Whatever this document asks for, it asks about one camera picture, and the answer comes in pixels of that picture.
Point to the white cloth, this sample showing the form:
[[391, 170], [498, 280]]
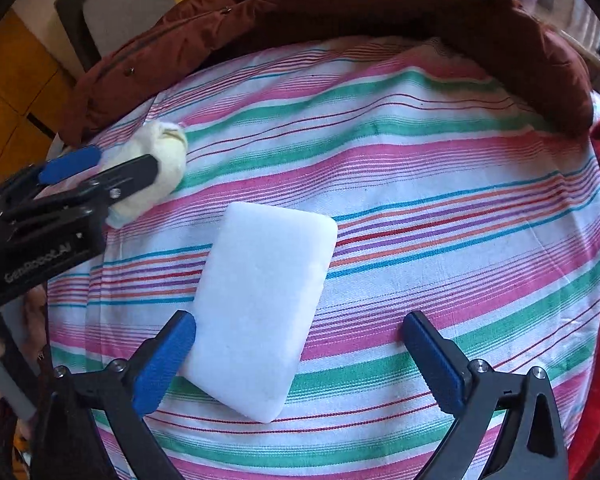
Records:
[[167, 144]]

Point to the left hand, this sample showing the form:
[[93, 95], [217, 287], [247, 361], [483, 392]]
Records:
[[22, 339]]

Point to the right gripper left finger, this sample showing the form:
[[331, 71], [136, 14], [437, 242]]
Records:
[[67, 444]]

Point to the striped tablecloth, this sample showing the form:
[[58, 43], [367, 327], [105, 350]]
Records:
[[451, 197]]

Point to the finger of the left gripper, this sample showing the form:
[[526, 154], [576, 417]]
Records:
[[97, 192], [28, 182]]

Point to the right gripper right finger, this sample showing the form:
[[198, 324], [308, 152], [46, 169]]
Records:
[[530, 443]]

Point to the dark red down jacket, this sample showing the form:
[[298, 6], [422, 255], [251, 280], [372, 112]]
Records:
[[527, 57]]

